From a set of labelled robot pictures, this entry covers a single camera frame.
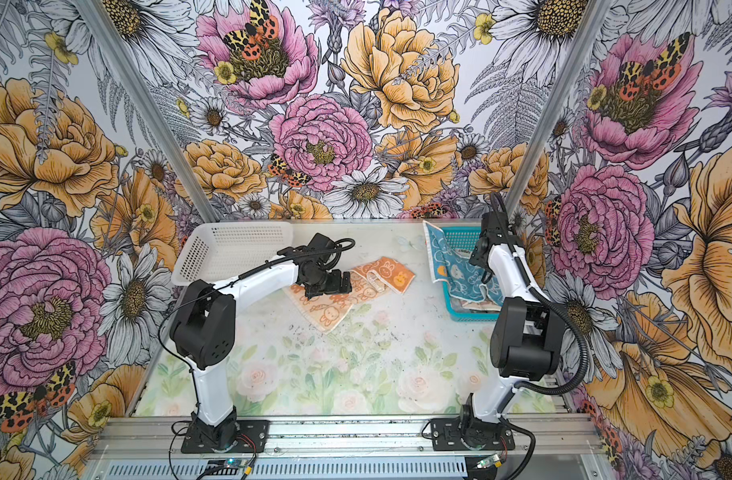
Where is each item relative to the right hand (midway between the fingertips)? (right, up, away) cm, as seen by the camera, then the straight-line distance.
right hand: (491, 270), depth 90 cm
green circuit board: (-67, -44, -19) cm, 83 cm away
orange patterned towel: (-50, -13, +4) cm, 52 cm away
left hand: (-47, -8, +2) cm, 47 cm away
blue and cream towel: (-9, 0, +9) cm, 13 cm away
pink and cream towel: (-1, -12, +5) cm, 13 cm away
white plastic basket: (-94, +5, +20) cm, 96 cm away
